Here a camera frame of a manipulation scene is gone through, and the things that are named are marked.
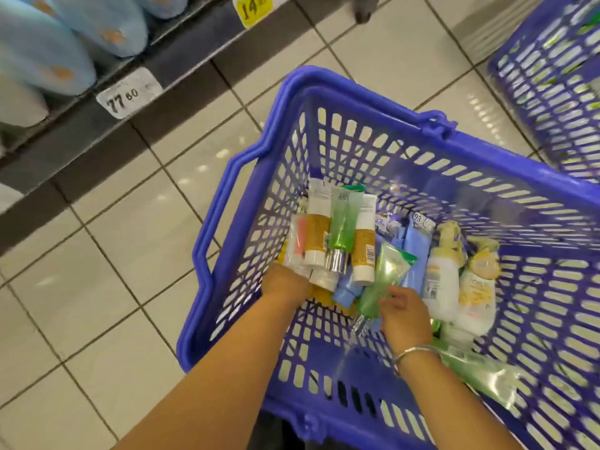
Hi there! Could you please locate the person's left hand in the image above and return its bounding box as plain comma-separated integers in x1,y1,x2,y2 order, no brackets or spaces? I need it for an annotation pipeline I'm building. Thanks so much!
261,263,313,311

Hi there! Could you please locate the person's right hand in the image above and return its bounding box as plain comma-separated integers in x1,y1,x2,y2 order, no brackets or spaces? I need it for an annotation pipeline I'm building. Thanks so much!
379,285,434,358

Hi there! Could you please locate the green tube with silver cap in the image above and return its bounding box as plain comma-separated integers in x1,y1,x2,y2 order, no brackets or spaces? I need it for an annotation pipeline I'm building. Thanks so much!
352,242,418,336
326,184,366,275

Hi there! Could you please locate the person's left forearm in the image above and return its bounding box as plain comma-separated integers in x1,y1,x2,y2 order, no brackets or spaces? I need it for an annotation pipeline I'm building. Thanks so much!
112,292,311,450

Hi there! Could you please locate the person's right forearm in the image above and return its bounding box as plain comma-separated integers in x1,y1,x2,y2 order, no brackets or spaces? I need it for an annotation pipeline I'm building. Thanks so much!
395,346,523,450

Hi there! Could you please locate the small blue tube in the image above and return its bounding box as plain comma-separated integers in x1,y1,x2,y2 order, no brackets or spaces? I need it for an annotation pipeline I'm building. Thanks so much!
332,272,364,310

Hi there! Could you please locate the light blue tube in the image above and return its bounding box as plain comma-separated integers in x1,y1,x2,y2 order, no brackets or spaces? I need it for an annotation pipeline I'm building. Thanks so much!
399,214,436,297

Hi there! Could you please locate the white and gold tube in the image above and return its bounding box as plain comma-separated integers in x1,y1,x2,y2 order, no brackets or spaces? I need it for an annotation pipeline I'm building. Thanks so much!
304,178,333,268
351,194,378,285

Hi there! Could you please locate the white tube cap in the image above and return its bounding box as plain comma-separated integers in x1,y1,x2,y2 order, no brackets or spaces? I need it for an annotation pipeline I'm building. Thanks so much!
309,269,340,294

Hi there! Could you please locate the white and yellow pump bottle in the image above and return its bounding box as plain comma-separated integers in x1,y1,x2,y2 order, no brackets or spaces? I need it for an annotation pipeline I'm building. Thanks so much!
453,236,502,337

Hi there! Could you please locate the white and pink tube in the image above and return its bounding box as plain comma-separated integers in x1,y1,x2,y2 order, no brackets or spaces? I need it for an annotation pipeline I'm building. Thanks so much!
284,200,309,273

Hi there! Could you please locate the clear green packet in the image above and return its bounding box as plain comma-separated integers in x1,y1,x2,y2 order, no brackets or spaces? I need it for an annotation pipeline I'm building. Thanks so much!
433,339,523,410

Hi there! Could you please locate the blue plastic shopping basket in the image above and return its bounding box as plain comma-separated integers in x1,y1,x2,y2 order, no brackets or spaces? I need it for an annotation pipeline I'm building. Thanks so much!
487,0,600,184
176,65,600,450

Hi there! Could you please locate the person's dark clothing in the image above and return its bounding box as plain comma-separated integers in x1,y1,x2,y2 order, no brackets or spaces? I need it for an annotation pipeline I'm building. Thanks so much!
247,410,310,450

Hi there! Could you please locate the dark stand foot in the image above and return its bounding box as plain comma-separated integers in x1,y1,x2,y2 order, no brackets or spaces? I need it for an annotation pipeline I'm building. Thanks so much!
353,0,377,25

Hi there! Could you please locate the yellow price tag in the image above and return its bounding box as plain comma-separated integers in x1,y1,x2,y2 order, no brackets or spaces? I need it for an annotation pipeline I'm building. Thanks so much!
232,0,274,29

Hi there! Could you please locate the grey metal store shelf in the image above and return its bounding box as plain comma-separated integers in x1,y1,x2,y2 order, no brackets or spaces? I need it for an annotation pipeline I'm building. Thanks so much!
0,0,357,258

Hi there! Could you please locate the white price tag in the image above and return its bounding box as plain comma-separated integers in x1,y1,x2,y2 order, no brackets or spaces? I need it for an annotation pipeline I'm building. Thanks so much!
96,66,164,120

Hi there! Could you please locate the light blue bottle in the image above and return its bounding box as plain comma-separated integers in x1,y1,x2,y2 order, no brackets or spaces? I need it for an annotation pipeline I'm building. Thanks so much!
49,0,149,58
131,0,189,20
0,0,98,97

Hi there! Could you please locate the silver bracelet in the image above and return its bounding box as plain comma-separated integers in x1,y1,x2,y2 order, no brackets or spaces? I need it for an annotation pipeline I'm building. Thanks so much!
392,344,442,376

